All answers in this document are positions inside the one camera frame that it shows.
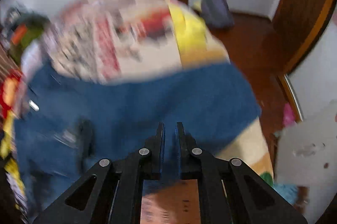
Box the dark blue bag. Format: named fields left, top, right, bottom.
left=201, top=0, right=235, bottom=29

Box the white perforated board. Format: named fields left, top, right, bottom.
left=274, top=100, right=337, bottom=223

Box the newspaper print bedspread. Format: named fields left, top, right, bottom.
left=21, top=0, right=274, bottom=223

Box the brown wooden door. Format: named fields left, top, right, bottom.
left=272, top=0, right=336, bottom=74

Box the yellow blanket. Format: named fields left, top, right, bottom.
left=1, top=110, right=27, bottom=214

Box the blue denim jacket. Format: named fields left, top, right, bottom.
left=14, top=63, right=261, bottom=218

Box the pile of clothes and boxes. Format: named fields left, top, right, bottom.
left=1, top=5, right=50, bottom=65

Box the red plush toy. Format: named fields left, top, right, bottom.
left=1, top=69, right=23, bottom=119

